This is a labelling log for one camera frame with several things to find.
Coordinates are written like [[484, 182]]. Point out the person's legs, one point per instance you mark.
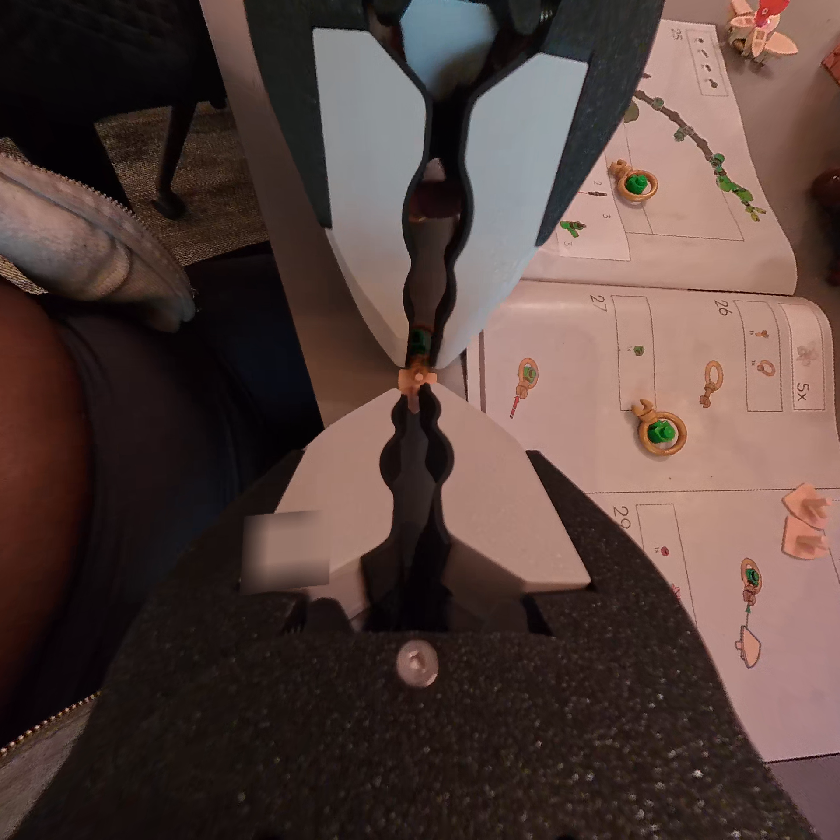
[[197, 459]]

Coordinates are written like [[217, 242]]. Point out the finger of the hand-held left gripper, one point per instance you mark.
[[512, 164], [361, 164]]

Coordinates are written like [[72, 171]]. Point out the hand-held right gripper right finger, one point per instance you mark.
[[505, 512]]

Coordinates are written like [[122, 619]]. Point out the loose pink brick flower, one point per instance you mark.
[[761, 26]]

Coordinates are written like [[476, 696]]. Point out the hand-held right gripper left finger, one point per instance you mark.
[[341, 479]]

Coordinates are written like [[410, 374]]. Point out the instruction booklet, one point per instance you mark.
[[577, 367]]

